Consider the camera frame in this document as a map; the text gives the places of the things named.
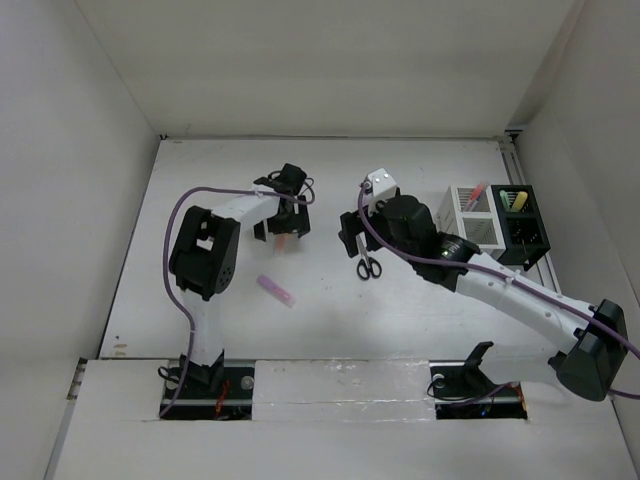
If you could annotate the white slotted organizer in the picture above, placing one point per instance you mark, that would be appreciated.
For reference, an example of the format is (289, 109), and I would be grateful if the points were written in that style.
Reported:
(480, 226)

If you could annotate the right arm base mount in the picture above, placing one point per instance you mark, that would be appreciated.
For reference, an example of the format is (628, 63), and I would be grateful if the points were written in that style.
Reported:
(461, 391)

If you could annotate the black handled scissors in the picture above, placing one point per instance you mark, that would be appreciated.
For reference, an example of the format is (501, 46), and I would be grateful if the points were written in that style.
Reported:
(367, 267)

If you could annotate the black slotted organizer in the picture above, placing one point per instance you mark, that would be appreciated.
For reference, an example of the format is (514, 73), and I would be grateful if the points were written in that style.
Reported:
(524, 233)

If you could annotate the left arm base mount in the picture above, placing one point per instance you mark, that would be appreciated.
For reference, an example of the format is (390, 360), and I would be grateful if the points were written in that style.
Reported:
(220, 392)

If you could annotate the orange highlighter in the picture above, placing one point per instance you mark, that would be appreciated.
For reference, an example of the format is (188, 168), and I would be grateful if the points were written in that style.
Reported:
(282, 244)

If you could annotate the yellow highlighter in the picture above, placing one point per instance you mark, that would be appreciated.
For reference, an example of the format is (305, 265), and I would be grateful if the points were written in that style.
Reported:
(519, 201)

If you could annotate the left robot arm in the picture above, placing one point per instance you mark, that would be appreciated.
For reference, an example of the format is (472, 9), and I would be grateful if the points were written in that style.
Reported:
(201, 263)

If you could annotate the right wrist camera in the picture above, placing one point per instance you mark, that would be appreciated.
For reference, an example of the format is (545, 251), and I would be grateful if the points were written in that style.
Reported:
(380, 187)

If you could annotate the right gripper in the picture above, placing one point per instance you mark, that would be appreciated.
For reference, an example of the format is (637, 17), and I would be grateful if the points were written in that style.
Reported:
(353, 224)

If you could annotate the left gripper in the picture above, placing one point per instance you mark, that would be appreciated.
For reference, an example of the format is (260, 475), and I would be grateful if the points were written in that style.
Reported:
(297, 223)

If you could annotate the red pen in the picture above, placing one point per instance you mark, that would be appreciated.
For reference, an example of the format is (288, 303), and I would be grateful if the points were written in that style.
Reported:
(475, 196)

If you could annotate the green highlighter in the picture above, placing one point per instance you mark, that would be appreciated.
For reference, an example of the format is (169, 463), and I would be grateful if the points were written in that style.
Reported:
(505, 201)

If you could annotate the purple highlighter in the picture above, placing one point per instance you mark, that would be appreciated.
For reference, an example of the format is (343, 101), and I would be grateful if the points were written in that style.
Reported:
(276, 291)

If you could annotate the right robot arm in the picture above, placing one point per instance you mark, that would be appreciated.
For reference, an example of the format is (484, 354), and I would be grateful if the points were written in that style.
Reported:
(591, 341)

